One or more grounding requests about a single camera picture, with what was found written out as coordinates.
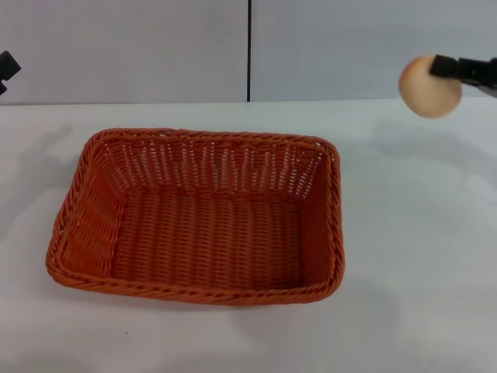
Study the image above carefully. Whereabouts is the orange woven plastic basket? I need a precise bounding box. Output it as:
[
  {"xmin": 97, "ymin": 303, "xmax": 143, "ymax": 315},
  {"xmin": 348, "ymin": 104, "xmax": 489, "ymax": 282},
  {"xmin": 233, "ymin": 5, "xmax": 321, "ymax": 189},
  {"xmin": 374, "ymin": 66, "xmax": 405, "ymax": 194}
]
[{"xmin": 45, "ymin": 127, "xmax": 346, "ymax": 306}]

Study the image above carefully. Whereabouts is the round pale peach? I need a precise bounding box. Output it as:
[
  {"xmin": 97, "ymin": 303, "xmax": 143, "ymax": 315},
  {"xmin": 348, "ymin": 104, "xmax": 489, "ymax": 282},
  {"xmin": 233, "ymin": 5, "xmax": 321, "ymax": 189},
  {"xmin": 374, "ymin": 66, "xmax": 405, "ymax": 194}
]
[{"xmin": 398, "ymin": 54, "xmax": 463, "ymax": 120}]

